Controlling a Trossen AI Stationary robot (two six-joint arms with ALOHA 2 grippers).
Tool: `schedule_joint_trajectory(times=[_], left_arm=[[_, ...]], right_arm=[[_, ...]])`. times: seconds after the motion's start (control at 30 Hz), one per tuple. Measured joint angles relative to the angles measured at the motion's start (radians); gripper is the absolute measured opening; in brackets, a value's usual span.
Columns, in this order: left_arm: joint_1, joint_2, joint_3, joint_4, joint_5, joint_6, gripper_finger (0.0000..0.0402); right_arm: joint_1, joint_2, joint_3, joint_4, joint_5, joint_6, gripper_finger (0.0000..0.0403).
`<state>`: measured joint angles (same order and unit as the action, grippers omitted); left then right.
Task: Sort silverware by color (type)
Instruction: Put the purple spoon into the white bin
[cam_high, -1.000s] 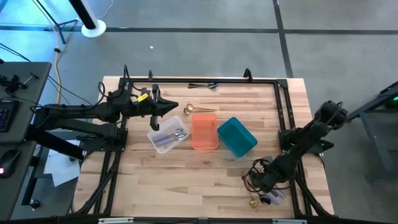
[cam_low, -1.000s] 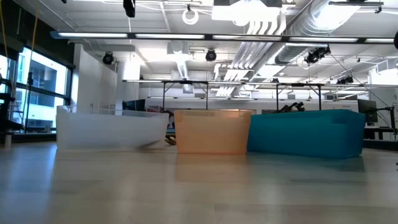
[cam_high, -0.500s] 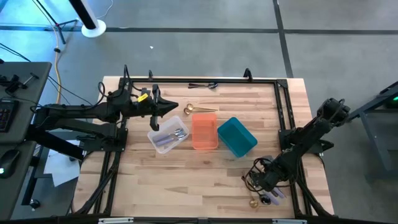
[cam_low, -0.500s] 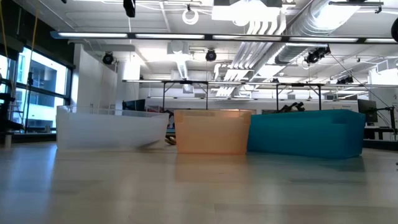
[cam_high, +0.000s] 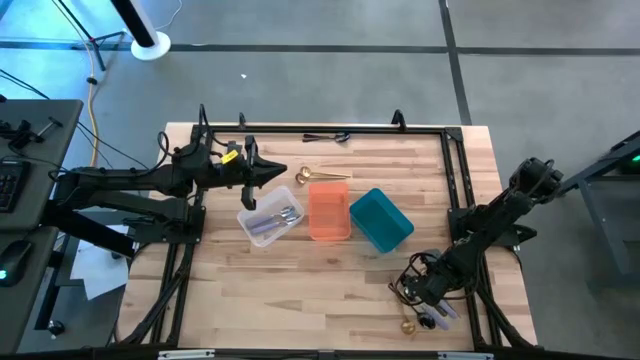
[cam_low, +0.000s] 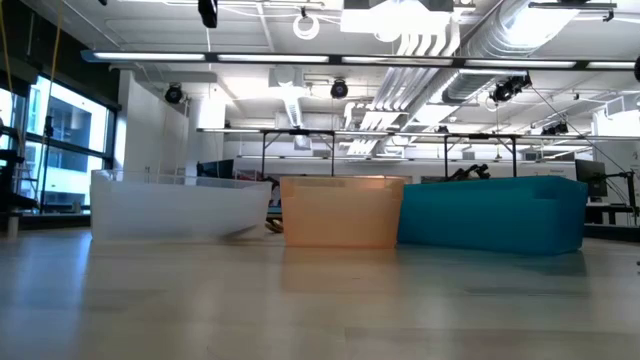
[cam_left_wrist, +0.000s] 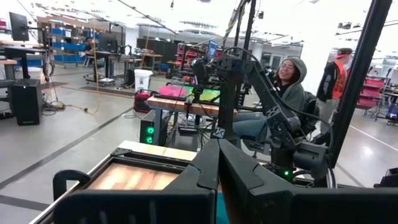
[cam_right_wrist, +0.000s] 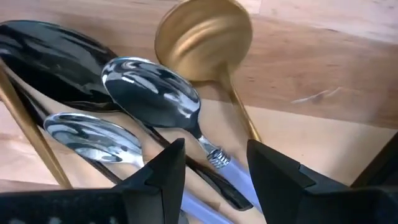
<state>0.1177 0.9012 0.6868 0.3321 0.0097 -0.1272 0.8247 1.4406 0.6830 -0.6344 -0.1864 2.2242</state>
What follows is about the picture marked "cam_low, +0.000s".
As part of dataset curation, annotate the black equipment stand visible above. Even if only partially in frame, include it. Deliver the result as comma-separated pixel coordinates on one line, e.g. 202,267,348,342
0,148,40,239

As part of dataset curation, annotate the white ceiling duct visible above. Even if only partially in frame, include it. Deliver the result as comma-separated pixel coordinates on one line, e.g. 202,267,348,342
268,67,309,129

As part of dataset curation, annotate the clear plastic bin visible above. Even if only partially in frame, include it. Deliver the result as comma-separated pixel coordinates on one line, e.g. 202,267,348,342
89,168,274,245

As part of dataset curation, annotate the dark monitor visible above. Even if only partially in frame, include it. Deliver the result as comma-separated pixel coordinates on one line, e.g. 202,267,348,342
196,158,236,180

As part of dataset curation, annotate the white ceiling cable tray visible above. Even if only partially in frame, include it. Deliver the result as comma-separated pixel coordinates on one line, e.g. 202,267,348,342
344,19,461,156

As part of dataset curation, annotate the silver ventilation duct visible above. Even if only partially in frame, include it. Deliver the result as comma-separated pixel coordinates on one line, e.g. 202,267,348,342
439,0,584,106

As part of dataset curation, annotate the large glass window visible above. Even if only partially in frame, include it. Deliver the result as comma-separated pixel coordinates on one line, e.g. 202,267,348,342
0,74,120,217

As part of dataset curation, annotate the black ceiling camera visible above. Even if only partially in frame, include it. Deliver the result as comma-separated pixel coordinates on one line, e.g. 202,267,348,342
488,73,534,104
163,82,184,105
539,121,570,136
329,78,350,100

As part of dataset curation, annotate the long ceiling light bar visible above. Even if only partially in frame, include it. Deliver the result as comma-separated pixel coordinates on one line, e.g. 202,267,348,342
81,48,640,72

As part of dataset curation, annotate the black background desk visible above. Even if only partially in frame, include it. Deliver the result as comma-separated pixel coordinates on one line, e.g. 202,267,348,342
583,202,640,242

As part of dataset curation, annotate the teal plastic bin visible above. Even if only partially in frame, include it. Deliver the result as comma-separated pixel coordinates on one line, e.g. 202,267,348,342
397,174,590,258

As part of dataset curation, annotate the white ceiling panel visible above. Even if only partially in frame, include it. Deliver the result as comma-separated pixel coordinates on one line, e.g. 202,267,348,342
339,0,454,35

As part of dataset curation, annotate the orange plastic bin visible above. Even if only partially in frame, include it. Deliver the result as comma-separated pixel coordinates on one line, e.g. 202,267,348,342
278,174,407,250

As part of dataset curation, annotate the white coiled cable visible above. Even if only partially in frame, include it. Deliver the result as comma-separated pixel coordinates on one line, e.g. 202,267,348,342
291,6,322,42

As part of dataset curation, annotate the black monitor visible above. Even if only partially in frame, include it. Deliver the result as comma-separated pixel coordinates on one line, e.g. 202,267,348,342
573,158,609,199

